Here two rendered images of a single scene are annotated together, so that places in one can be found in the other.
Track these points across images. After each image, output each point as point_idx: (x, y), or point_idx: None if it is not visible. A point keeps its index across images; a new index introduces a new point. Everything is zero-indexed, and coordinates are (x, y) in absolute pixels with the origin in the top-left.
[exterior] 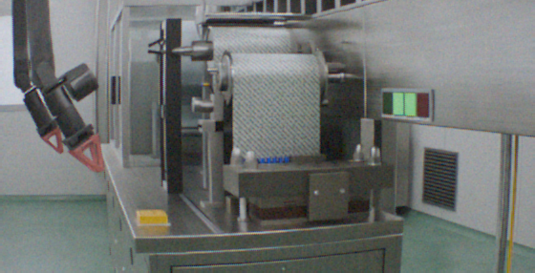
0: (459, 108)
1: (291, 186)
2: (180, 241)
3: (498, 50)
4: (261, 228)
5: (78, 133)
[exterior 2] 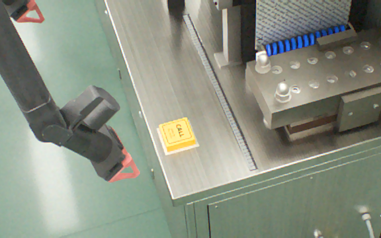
0: None
1: (324, 108)
2: (216, 189)
3: None
4: (292, 150)
5: (110, 168)
